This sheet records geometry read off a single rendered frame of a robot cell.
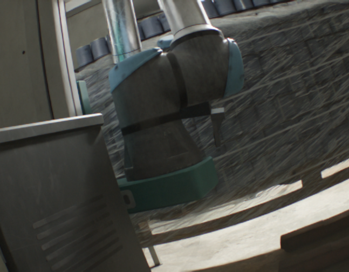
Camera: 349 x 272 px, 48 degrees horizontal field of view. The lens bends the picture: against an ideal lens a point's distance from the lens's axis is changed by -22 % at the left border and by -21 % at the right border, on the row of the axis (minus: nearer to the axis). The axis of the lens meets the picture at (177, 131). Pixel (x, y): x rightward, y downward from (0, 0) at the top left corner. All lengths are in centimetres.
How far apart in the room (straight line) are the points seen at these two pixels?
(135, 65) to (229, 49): 18
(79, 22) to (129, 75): 384
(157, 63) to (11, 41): 34
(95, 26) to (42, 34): 376
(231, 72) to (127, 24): 31
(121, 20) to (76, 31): 361
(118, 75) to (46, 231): 50
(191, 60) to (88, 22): 378
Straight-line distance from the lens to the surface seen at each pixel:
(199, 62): 90
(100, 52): 164
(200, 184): 86
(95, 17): 464
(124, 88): 89
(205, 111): 130
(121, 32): 110
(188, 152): 88
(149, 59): 90
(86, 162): 60
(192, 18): 96
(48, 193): 49
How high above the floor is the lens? 79
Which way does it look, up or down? level
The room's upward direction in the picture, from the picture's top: 16 degrees counter-clockwise
